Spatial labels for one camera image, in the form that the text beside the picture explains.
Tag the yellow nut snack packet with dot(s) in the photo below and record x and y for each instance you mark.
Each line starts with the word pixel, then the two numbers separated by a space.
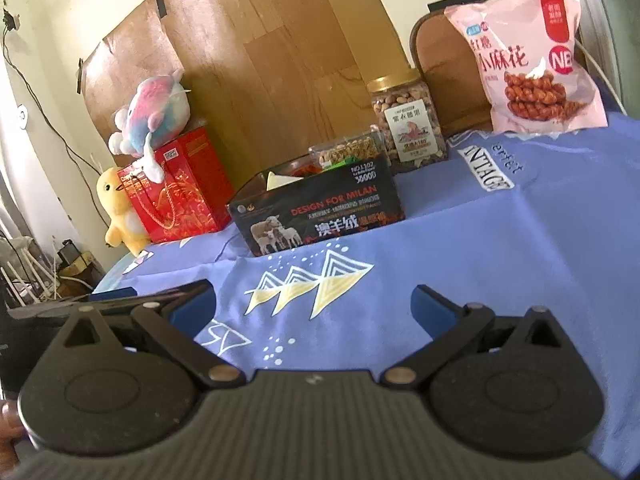
pixel 345 150

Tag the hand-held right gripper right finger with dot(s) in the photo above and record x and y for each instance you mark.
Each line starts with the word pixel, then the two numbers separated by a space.
pixel 432 312

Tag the clear nut jar gold lid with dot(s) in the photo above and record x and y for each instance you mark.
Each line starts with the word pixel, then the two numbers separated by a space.
pixel 410 130

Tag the person's left hand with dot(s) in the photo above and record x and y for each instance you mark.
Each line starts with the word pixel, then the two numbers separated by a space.
pixel 10 422

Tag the pastel plush toy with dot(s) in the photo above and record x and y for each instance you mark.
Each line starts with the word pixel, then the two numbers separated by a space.
pixel 150 115

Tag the black cardboard box sheep print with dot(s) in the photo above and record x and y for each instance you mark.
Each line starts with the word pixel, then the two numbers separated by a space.
pixel 340 210

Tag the green snack packet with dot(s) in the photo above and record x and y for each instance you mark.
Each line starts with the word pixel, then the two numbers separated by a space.
pixel 344 161

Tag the orange snack packet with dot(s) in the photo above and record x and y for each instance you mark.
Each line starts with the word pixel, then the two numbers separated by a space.
pixel 305 169

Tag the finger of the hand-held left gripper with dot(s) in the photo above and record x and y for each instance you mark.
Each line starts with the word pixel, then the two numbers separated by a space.
pixel 115 294

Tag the pink snack bag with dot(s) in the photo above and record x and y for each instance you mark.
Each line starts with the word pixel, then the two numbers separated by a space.
pixel 525 60

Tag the blue printed cloth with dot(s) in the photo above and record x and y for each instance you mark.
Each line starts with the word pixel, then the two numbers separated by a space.
pixel 500 235

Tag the wooden board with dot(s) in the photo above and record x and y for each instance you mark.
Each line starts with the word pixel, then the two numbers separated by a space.
pixel 300 60

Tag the brown chair back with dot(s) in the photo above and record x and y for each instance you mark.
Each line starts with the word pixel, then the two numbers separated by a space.
pixel 440 60

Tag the white snack packet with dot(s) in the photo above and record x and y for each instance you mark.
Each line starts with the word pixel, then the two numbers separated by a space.
pixel 276 180

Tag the white window frame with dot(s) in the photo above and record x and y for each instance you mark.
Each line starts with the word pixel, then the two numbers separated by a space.
pixel 615 10

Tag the yellow duck plush toy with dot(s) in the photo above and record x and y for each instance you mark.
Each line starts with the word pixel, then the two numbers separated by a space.
pixel 117 210

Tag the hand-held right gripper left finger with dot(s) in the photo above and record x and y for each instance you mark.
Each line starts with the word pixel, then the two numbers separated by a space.
pixel 192 306

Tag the red gift bag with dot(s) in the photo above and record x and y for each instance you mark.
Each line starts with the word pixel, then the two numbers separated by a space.
pixel 195 185

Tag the small wooden box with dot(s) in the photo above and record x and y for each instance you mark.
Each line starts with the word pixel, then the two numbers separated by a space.
pixel 80 267

